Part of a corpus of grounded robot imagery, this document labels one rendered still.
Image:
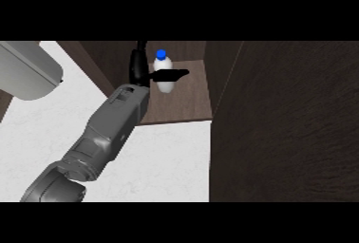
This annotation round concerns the dark brown cabinet door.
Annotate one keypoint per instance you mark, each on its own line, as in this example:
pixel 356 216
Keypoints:
pixel 290 126

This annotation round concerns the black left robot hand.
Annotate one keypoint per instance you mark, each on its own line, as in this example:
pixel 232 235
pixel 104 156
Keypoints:
pixel 138 71

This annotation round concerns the white water bottle blue cap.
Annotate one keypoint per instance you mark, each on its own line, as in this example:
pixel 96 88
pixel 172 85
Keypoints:
pixel 163 64

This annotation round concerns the dark brown wooden cabinet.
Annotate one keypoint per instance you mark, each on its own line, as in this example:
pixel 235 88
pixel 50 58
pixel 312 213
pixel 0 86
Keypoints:
pixel 186 101

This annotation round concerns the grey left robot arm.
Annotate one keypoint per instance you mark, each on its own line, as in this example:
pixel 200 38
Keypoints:
pixel 109 126

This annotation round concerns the pale grey appliance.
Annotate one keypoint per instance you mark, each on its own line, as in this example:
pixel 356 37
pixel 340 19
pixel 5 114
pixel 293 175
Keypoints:
pixel 25 72

